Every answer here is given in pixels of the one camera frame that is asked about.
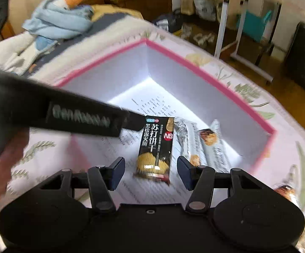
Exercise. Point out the pink cardboard box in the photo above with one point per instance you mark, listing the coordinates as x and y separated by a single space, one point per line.
221 105

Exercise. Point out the black bag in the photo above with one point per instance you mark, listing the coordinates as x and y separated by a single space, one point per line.
168 22

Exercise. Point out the brown paper bag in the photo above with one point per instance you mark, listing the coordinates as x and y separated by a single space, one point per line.
190 0

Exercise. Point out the teal box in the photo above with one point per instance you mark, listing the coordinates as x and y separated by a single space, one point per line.
255 25

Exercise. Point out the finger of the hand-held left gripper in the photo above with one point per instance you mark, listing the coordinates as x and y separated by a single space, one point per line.
136 121

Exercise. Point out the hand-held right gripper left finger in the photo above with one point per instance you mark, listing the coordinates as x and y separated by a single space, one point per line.
118 174

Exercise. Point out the wooden cabinet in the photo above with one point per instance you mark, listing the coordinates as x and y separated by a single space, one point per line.
147 2

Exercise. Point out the black suitcase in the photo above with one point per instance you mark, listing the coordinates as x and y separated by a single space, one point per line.
304 58

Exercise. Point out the floral printed bedsheet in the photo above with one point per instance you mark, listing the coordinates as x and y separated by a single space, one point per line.
286 126

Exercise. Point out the light blue cloth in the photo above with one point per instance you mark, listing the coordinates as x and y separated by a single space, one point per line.
60 18

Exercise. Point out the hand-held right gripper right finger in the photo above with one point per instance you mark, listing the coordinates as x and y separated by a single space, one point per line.
184 172

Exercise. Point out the silver snack packet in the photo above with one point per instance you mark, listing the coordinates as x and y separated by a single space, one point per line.
182 137
215 145
285 189

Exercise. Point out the grey plastic bag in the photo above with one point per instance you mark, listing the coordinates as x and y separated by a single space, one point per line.
205 8

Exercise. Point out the black cracker packet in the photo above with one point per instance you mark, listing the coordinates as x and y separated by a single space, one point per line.
155 150

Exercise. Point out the white plush toy orange beak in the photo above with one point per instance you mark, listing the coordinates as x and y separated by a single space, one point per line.
18 55

